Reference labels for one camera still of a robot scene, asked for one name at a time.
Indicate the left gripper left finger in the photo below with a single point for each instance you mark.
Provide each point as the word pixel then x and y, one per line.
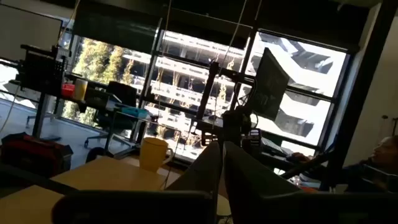
pixel 202 174

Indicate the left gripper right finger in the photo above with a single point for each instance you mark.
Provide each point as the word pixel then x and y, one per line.
pixel 248 183

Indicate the yellow coffee mug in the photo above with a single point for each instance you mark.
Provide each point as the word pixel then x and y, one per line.
pixel 152 154

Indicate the black rig strut bar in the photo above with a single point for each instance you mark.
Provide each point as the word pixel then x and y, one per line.
pixel 304 166

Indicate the teal box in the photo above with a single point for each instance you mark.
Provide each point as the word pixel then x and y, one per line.
pixel 135 112

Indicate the black computer monitor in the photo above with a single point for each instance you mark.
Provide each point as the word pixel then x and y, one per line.
pixel 269 84

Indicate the black office chair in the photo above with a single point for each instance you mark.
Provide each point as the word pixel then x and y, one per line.
pixel 122 91

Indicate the person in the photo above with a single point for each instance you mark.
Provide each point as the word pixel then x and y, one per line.
pixel 385 152

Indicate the yellow cylindrical container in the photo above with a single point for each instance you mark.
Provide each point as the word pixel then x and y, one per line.
pixel 81 90

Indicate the small red box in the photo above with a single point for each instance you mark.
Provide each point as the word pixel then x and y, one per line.
pixel 67 90

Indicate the red tool bag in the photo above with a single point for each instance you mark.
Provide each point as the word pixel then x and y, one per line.
pixel 34 155

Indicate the black desk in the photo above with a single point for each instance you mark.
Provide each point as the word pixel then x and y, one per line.
pixel 40 115

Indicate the black pegboard organizer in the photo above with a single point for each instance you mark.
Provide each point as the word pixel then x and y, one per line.
pixel 40 73

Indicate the black rig frame post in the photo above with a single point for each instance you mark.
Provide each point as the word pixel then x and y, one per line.
pixel 357 93

